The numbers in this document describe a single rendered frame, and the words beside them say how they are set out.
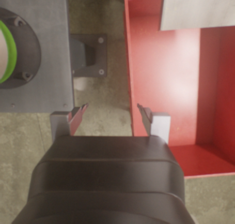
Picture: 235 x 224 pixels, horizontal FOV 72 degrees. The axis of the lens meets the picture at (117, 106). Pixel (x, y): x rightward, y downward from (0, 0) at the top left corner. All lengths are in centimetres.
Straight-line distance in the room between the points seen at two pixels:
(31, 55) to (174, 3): 32
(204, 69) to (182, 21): 38
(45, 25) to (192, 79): 62
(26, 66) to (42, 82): 5
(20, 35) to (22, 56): 4
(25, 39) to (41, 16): 6
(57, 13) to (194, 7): 30
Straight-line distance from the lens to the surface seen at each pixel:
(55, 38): 36
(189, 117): 83
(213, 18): 50
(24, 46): 34
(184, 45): 77
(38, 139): 157
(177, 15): 46
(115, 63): 126
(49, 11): 37
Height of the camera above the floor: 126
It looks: 74 degrees down
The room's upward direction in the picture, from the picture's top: 179 degrees clockwise
